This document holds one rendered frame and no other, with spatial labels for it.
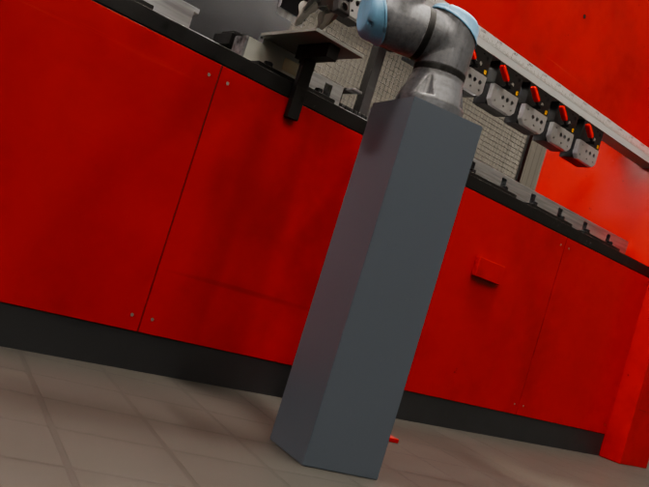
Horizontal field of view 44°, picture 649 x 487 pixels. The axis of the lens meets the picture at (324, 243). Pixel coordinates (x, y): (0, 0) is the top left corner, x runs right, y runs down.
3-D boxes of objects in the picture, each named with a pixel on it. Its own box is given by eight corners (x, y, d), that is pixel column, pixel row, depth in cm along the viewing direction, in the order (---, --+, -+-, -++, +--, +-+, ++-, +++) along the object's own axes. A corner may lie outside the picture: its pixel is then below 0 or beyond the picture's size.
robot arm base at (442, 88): (474, 125, 172) (487, 80, 172) (416, 99, 165) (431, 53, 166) (435, 128, 185) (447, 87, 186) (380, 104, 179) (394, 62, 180)
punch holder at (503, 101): (489, 102, 295) (501, 60, 295) (471, 102, 301) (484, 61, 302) (513, 117, 304) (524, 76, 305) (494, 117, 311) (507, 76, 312)
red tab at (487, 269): (475, 275, 285) (480, 256, 285) (470, 274, 286) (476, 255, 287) (499, 285, 294) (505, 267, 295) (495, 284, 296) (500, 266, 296)
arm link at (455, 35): (475, 76, 172) (493, 16, 172) (419, 53, 168) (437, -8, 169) (452, 85, 183) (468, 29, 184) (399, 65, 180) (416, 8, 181)
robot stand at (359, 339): (377, 480, 167) (483, 127, 171) (301, 466, 159) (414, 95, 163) (339, 453, 183) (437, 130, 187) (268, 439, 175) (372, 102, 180)
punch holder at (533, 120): (520, 122, 307) (532, 81, 308) (502, 122, 314) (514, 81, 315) (542, 135, 317) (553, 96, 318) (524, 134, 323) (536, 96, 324)
